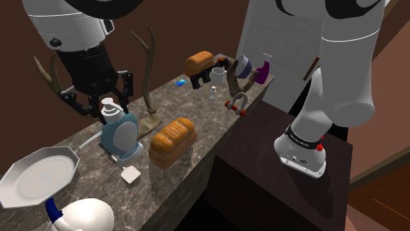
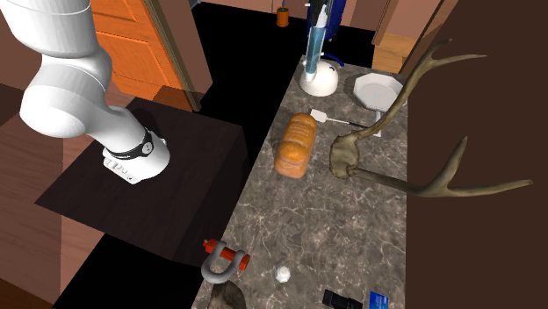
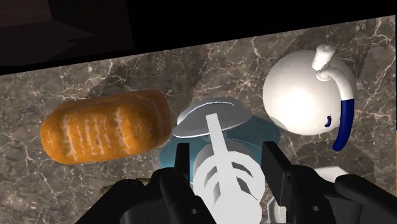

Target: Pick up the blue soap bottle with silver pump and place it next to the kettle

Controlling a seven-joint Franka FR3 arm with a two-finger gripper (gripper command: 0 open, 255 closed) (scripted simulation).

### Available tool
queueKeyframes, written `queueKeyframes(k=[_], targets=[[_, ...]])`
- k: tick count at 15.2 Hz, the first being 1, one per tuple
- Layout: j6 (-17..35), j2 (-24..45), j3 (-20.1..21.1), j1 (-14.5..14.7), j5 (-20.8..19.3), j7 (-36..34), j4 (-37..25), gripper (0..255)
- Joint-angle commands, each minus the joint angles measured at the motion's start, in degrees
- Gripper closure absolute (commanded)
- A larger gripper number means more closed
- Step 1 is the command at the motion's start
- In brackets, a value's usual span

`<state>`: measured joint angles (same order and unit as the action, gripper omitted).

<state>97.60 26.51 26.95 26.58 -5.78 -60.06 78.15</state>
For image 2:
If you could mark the orange pot with plant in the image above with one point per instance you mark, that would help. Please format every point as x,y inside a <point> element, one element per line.
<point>282,17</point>

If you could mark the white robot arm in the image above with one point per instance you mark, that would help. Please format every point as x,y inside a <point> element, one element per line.
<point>72,90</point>

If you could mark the brown deer antlers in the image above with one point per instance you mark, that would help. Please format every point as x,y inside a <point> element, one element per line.
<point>344,156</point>

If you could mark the dark grey rock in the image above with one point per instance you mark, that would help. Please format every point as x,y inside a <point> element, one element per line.
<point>227,297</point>

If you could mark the brown bread loaf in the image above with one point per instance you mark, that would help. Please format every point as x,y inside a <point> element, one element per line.
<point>295,144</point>

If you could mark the dark robot stand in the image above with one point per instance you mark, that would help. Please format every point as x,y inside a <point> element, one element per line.
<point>141,201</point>

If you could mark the small white cap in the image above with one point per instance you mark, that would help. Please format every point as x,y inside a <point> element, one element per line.
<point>283,274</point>

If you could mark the orange wooden door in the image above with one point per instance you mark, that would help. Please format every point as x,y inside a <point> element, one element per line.
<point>132,47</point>

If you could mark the white octagonal plate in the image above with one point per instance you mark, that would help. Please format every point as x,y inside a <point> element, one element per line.
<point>376,92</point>

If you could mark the blue box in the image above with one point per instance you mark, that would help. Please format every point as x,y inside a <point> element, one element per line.
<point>379,301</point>

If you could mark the grey shackle with red pin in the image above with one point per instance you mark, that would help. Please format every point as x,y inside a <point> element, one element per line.
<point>221,261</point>

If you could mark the black cylinder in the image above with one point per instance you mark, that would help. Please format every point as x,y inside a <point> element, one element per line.
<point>340,301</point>

